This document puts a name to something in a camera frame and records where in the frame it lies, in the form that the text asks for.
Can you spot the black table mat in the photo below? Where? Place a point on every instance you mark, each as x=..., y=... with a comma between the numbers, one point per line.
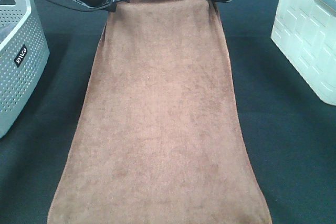
x=288, y=131

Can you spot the brown microfibre towel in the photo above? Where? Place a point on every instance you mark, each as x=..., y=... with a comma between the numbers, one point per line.
x=158, y=139

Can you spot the grey perforated laundry basket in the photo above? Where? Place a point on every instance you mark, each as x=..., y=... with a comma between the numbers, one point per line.
x=24, y=54

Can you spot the white storage bin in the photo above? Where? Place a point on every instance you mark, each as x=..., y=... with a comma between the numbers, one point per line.
x=304, y=31

